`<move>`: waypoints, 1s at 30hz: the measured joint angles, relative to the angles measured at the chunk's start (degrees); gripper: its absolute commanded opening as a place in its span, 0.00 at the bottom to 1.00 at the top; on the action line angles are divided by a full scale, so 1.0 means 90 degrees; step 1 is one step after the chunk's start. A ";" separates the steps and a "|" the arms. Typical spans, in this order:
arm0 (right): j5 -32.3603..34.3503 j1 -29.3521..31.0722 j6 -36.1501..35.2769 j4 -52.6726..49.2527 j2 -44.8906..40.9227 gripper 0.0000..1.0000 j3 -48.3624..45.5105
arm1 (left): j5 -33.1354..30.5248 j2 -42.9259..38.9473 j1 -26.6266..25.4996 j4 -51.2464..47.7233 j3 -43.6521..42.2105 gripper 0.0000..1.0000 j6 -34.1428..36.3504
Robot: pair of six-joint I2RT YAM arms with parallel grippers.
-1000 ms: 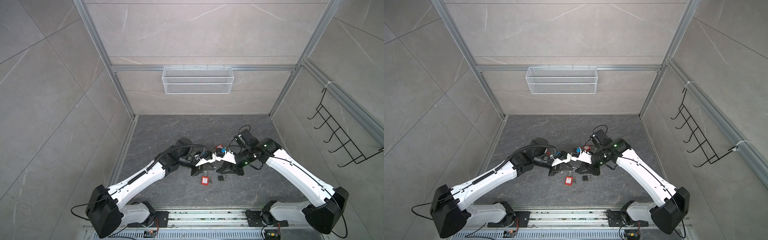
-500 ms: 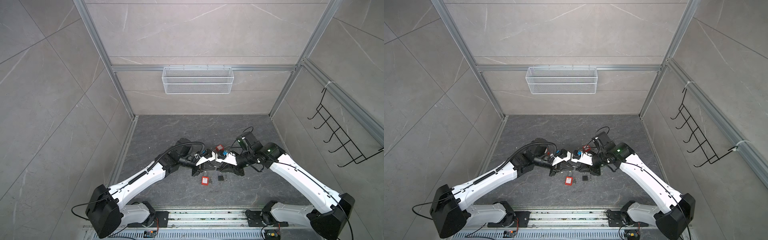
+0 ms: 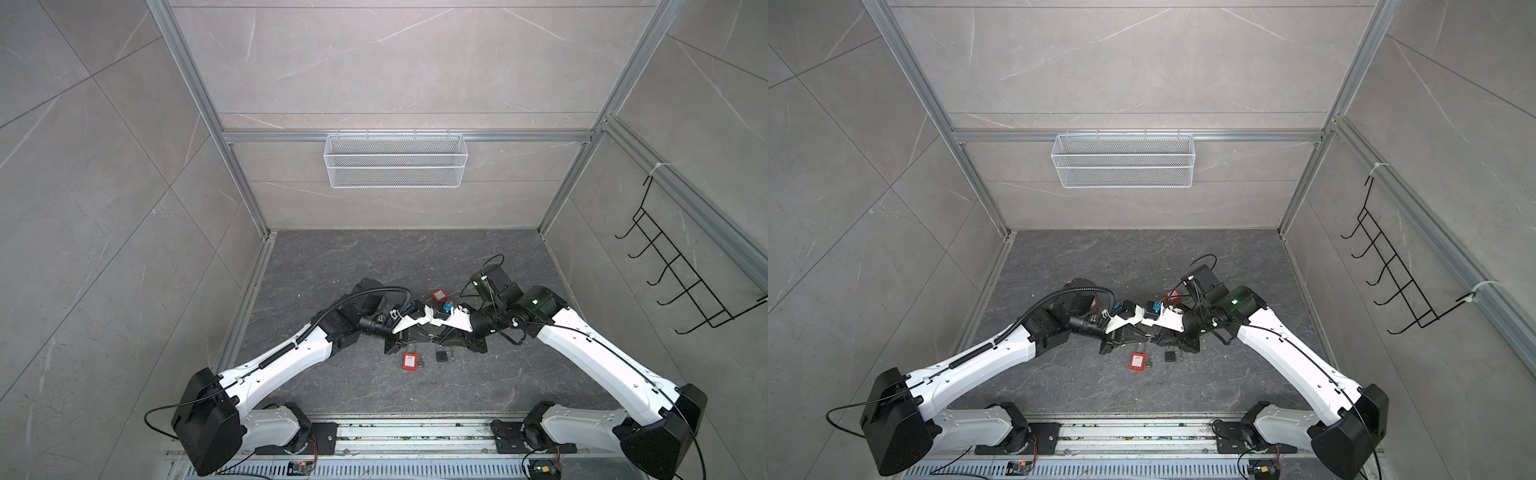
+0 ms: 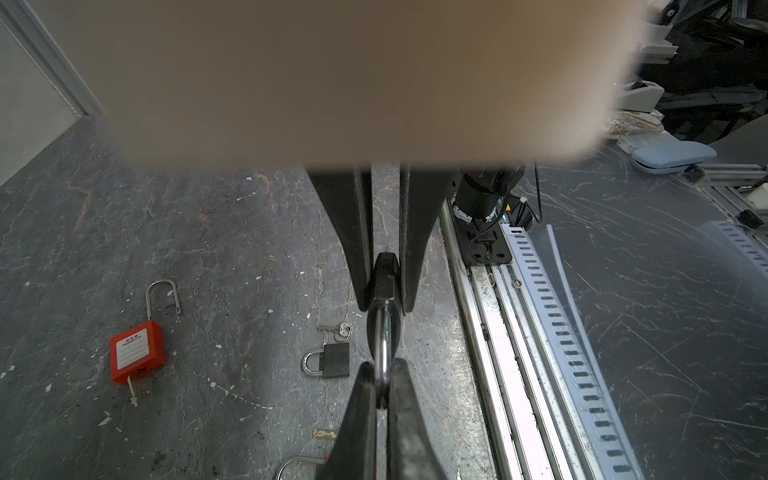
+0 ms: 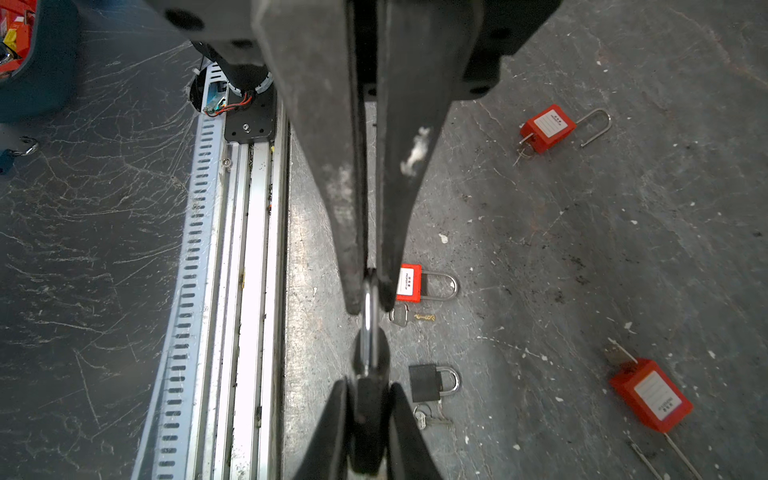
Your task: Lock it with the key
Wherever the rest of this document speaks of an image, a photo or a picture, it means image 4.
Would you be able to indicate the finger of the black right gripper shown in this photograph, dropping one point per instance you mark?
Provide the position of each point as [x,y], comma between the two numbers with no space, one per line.
[422,192]
[346,196]

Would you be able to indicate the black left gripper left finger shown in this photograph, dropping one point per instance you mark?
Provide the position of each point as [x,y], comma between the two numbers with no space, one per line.
[353,455]

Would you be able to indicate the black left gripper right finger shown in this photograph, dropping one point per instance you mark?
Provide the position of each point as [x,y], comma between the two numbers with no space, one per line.
[410,454]

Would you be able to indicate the red long-shackle padlock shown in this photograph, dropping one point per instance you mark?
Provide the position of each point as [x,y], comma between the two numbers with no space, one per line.
[298,462]

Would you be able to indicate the small black padlock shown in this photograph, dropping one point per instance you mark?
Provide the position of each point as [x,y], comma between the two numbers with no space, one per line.
[384,321]

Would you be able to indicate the small red padlock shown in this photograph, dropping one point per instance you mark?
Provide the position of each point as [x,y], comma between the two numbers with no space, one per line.
[139,351]

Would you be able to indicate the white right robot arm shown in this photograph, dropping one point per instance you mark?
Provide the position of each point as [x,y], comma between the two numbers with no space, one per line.
[479,195]

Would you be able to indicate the black padlock near key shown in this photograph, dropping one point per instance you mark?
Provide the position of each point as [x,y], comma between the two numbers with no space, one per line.
[330,361]

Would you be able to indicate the blue grey cushion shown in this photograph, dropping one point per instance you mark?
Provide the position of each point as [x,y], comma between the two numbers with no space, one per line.
[672,157]

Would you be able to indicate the silver key with ring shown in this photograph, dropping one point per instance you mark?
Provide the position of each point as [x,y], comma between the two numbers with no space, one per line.
[341,332]

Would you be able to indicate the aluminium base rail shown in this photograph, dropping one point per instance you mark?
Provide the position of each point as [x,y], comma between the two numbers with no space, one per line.
[548,409]

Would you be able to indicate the aluminium frame rail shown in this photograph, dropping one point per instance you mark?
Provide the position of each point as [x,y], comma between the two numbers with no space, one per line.
[28,30]

